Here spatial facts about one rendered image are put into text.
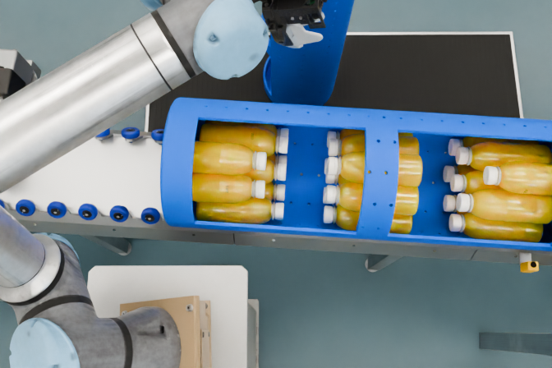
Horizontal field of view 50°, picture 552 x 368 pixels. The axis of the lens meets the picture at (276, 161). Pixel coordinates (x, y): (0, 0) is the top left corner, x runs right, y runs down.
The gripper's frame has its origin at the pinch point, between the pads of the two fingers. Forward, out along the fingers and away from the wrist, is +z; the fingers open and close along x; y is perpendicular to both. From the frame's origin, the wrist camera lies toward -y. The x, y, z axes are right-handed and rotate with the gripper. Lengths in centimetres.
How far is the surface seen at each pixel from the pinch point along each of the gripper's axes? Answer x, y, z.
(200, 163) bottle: -11.7, -26.4, 27.5
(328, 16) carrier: 42, -11, 60
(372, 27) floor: 94, -15, 150
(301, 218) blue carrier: -17, -10, 51
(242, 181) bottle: -13.4, -19.3, 34.0
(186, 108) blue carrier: -1.4, -29.3, 22.5
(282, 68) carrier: 43, -33, 90
